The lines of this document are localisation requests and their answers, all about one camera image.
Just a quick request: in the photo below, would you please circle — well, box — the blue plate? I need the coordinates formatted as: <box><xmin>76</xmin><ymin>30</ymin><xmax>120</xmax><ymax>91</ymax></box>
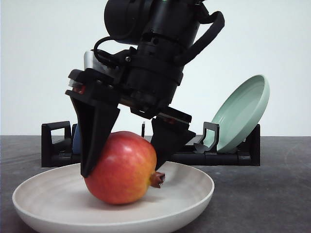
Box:
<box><xmin>72</xmin><ymin>124</ymin><xmax>81</xmax><ymax>154</ymax></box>

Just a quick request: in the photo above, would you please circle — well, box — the white plate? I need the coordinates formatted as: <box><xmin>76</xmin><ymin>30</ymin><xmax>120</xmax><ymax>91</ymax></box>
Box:
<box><xmin>12</xmin><ymin>162</ymin><xmax>215</xmax><ymax>233</ymax></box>

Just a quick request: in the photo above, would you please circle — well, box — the green plate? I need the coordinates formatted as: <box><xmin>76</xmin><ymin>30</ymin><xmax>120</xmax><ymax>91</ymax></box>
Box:
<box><xmin>204</xmin><ymin>75</ymin><xmax>270</xmax><ymax>152</ymax></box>

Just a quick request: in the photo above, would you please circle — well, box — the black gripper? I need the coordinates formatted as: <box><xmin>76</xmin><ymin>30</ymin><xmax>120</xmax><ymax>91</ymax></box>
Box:
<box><xmin>65</xmin><ymin>34</ymin><xmax>196</xmax><ymax>177</ymax></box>

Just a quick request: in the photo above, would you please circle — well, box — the black plastic dish rack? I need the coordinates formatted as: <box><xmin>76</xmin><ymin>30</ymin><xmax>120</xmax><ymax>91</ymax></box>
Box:
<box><xmin>41</xmin><ymin>121</ymin><xmax>261</xmax><ymax>168</ymax></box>

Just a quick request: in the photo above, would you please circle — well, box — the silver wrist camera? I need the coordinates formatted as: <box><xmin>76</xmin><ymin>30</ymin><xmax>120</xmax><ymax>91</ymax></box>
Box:
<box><xmin>84</xmin><ymin>50</ymin><xmax>110</xmax><ymax>72</ymax></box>

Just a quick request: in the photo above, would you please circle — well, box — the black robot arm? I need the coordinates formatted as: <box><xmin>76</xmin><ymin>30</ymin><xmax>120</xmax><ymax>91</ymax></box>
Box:
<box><xmin>66</xmin><ymin>0</ymin><xmax>200</xmax><ymax>177</ymax></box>

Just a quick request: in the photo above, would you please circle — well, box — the red pomegranate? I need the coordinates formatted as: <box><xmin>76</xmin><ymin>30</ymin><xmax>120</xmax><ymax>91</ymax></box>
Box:
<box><xmin>84</xmin><ymin>131</ymin><xmax>166</xmax><ymax>204</ymax></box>

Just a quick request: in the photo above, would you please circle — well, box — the black sleeved cable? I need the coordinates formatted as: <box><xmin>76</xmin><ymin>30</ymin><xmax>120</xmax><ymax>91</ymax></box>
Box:
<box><xmin>182</xmin><ymin>11</ymin><xmax>225</xmax><ymax>65</ymax></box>

